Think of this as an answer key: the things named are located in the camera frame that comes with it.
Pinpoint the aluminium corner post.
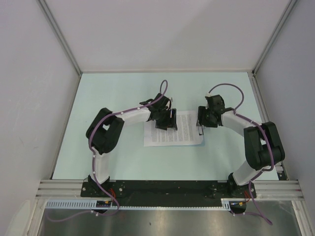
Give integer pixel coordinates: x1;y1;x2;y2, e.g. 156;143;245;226
252;0;299;76
36;0;82;77

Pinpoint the white paper sheet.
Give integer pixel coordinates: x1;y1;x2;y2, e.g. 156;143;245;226
143;110;203;148

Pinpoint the right aluminium side rail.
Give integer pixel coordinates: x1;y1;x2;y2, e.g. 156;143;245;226
248;71;288;180

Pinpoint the right aluminium corner post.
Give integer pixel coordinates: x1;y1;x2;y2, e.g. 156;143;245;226
252;0;299;76

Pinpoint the left aluminium corner post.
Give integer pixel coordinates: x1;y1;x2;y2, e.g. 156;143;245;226
36;0;82;77

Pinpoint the aluminium front rail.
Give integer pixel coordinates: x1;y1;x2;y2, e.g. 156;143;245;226
36;180;304;201

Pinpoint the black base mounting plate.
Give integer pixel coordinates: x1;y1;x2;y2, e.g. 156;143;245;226
80;179;256;207

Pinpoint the metal clipboard clip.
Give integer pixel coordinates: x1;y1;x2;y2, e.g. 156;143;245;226
197;126;204;136

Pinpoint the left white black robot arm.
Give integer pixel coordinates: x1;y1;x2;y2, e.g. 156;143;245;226
86;93;178;197

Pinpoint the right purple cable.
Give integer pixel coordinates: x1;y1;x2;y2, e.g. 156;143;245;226
206;84;275;226

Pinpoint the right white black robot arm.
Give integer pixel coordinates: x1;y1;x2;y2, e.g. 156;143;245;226
196;95;285;197

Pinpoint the white slotted cable duct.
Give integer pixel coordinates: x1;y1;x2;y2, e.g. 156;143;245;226
45;198;233;211

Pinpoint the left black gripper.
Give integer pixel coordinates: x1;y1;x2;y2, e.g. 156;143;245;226
155;108;177;130

